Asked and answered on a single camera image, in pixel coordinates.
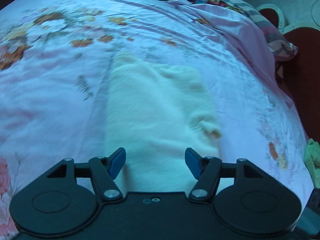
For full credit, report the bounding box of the cream knit sweater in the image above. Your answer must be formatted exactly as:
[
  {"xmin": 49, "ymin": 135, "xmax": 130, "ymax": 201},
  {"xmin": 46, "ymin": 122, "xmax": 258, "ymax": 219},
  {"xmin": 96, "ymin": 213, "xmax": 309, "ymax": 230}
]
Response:
[{"xmin": 105, "ymin": 52, "xmax": 221, "ymax": 192}]

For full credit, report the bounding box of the floral pink bed quilt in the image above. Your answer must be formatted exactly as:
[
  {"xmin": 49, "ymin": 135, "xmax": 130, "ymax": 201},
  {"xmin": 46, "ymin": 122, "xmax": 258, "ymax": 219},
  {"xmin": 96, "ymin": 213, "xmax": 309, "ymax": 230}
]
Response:
[{"xmin": 1, "ymin": 0, "xmax": 313, "ymax": 239}]

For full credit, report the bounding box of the green cloth item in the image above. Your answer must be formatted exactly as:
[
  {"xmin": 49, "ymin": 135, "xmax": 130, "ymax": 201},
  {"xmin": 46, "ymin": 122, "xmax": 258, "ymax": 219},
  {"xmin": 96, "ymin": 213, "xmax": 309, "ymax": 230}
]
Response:
[{"xmin": 304, "ymin": 138, "xmax": 320, "ymax": 189}]

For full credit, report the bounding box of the red white headboard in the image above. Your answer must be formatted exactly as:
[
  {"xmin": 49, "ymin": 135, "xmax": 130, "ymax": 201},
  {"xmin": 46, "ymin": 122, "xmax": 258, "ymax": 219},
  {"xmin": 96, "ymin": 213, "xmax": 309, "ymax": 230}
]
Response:
[{"xmin": 257, "ymin": 4, "xmax": 319, "ymax": 141}]

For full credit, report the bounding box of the colourful striped pillow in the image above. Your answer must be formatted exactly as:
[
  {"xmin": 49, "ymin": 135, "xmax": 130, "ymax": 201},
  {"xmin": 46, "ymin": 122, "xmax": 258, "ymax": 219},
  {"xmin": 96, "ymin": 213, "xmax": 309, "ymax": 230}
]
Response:
[{"xmin": 194, "ymin": 0, "xmax": 298, "ymax": 61}]

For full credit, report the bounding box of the thin wall cable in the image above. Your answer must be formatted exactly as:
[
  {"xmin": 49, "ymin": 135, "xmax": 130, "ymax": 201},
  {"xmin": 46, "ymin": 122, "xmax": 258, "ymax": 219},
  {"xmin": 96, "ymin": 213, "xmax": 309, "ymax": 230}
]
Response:
[{"xmin": 310, "ymin": 0, "xmax": 320, "ymax": 28}]

